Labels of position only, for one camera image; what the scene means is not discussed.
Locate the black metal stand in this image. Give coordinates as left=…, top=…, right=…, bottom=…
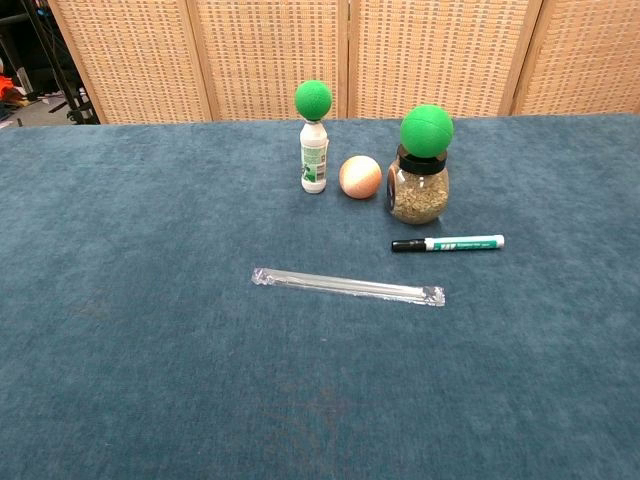
left=0, top=0, right=101, bottom=126

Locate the white bottle green label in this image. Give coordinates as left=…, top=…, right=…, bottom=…
left=300, top=119, right=330, bottom=195

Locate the small green ball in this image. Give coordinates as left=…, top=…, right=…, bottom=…
left=294, top=79, right=334, bottom=122

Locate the large green ball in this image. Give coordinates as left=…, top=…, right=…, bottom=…
left=400, top=104, right=455, bottom=159

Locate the blue velvet tablecloth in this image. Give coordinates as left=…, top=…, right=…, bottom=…
left=0, top=114, right=640, bottom=480

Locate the white green whiteboard marker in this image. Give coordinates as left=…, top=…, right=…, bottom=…
left=391, top=234, right=506, bottom=253

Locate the woven rattan folding screen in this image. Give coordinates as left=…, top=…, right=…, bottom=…
left=47, top=0, right=640, bottom=125

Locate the glass jar with seeds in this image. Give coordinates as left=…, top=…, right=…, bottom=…
left=385, top=144, right=451, bottom=225

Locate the clear wrapped straw packet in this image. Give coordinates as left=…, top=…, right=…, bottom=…
left=250, top=267, right=447, bottom=308

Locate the orange wooden ball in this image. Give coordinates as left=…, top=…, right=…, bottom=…
left=338, top=155, right=383, bottom=201

